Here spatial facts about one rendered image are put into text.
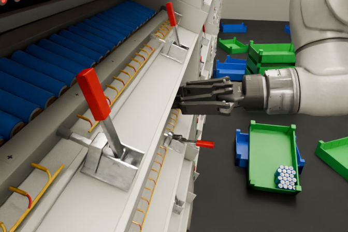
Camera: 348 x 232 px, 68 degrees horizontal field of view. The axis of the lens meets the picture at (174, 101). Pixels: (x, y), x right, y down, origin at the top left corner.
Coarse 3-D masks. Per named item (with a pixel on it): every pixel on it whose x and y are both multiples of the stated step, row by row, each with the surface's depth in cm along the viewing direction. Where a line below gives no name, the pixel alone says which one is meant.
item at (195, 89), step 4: (216, 84) 54; (220, 84) 54; (224, 84) 53; (228, 84) 53; (232, 84) 53; (184, 88) 57; (188, 88) 56; (192, 88) 56; (196, 88) 56; (200, 88) 55; (204, 88) 55; (208, 88) 55; (212, 88) 54; (192, 92) 57; (196, 92) 56; (200, 92) 56; (204, 92) 56; (208, 92) 55; (184, 96) 58
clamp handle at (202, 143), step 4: (180, 140) 52; (184, 140) 52; (188, 140) 52; (192, 140) 52; (200, 140) 52; (196, 144) 51; (200, 144) 51; (204, 144) 51; (208, 144) 51; (212, 144) 51; (212, 148) 51
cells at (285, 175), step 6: (282, 168) 109; (288, 168) 109; (276, 174) 112; (282, 174) 108; (288, 174) 108; (294, 174) 108; (276, 180) 110; (282, 180) 107; (288, 180) 106; (294, 180) 106; (276, 186) 109; (282, 186) 105; (288, 186) 105; (294, 186) 105
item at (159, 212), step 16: (176, 112) 63; (176, 128) 58; (160, 160) 49; (176, 160) 50; (160, 176) 46; (176, 176) 47; (160, 192) 43; (144, 208) 40; (160, 208) 41; (144, 224) 38; (160, 224) 38
